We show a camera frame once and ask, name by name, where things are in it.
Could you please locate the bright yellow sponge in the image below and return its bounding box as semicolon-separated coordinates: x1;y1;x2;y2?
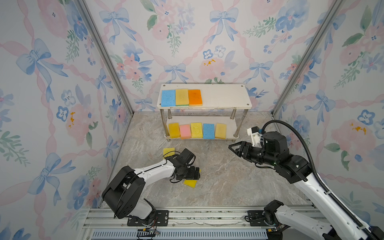
184;167;201;188

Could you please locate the pale yellow sponge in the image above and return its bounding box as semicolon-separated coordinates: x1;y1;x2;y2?
163;148;177;159

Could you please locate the small tan sponge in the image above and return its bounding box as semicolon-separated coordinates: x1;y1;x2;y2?
215;123;227;140

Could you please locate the pink sponge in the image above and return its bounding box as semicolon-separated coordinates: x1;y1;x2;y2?
180;125;192;140

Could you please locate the yellow porous sponge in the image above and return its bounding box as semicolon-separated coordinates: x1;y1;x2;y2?
191;123;203;139

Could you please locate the blue sponge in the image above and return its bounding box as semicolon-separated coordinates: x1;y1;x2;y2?
161;90;176;108
203;124;215;140

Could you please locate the tan yellow sponge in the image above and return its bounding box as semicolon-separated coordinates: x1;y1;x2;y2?
175;89;189;106

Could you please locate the orange sponge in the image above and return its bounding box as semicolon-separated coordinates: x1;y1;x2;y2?
188;90;203;107

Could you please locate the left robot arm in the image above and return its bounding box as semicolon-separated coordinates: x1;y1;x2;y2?
102;149;200;225

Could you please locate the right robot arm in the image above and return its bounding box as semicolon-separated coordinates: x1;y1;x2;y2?
229;132;384;240

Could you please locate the white two-tier shelf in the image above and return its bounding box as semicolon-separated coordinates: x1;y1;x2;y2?
157;84;252;142

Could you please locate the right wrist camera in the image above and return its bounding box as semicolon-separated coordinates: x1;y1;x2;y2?
247;127;264;148

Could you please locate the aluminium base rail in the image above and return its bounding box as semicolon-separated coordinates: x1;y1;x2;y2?
74;205;340;240

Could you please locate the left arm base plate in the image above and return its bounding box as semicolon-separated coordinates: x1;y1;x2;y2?
127;210;169;228

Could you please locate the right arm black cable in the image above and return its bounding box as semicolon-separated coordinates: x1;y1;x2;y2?
261;119;379;240

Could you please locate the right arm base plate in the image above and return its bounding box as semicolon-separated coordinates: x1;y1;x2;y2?
246;209;291;232

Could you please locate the right aluminium corner post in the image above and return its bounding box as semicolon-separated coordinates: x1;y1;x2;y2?
271;0;345;118

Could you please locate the aluminium corner post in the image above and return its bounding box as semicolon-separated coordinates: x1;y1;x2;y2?
271;0;345;118
74;0;134;117

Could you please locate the left aluminium corner post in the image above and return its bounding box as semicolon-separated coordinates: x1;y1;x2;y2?
74;0;134;117

